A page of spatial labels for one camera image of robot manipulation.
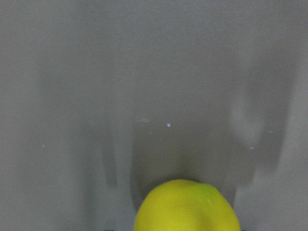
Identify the yellow lemon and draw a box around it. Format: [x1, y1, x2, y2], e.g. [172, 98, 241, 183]
[134, 180, 241, 231]

